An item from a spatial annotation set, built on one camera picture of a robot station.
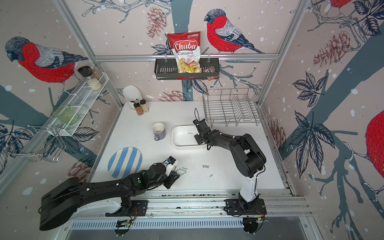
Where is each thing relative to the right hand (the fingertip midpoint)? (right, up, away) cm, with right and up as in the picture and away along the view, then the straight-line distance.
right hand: (200, 134), depth 99 cm
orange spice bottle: (-47, +18, +12) cm, 51 cm away
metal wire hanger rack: (-71, -3, -28) cm, 77 cm away
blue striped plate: (-47, -16, -9) cm, 51 cm away
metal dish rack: (+25, +21, +18) cm, 37 cm away
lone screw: (-8, 0, +5) cm, 9 cm away
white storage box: (-12, -2, +2) cm, 12 cm away
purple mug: (-28, +2, -2) cm, 28 cm away
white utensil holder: (-53, +29, +15) cm, 62 cm away
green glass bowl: (-64, +13, -30) cm, 72 cm away
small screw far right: (+6, -22, -15) cm, 27 cm away
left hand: (-12, -20, -18) cm, 29 cm away
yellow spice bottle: (-42, +20, +13) cm, 48 cm away
